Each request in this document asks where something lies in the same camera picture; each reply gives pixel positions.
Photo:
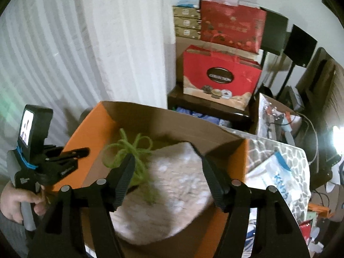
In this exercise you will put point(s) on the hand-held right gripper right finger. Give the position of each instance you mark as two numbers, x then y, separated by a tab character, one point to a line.
212	174

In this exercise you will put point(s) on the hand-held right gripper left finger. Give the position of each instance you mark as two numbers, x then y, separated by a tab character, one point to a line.
125	177

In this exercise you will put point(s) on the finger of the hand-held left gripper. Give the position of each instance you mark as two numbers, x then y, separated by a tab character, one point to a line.
75	153

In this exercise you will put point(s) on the orange cardboard box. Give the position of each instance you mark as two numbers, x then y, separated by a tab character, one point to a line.
80	134

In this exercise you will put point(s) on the green yarn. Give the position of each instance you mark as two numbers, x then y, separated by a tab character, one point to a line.
121	147

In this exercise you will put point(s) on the beige fluffy cloth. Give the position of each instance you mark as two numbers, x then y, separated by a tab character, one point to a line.
172	188

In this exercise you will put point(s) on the white plastic bag blue print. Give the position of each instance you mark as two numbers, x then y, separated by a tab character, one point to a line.
268	172

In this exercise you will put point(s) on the person's left hand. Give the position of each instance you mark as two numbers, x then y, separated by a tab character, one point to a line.
10	201

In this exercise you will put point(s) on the grey white patterned blanket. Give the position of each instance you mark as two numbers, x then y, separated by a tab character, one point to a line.
263	150

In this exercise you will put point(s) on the blue cloth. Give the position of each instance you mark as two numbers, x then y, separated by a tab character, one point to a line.
199	115

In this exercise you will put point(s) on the dark wooden nightstand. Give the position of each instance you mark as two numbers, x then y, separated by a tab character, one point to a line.
188	102

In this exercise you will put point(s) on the clear plastic bag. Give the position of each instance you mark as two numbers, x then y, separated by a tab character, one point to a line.
271	118

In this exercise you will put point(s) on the open cardboard box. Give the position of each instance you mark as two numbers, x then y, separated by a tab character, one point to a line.
291	113

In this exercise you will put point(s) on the red gift bag oval label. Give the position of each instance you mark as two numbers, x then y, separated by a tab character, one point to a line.
199	72

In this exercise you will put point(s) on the white curtain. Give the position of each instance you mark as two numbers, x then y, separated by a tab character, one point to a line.
80	45

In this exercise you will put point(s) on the orange basket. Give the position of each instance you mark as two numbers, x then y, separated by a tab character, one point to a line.
319	209

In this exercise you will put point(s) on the lit lamp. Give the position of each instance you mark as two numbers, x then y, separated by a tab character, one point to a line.
338	137

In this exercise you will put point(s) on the brown headboard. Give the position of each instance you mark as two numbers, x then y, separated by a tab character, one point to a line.
328	80

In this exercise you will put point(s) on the red floral gift box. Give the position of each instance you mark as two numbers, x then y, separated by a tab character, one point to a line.
231	24

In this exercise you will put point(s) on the black speaker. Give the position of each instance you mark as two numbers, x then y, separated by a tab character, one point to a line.
274	31
299	45

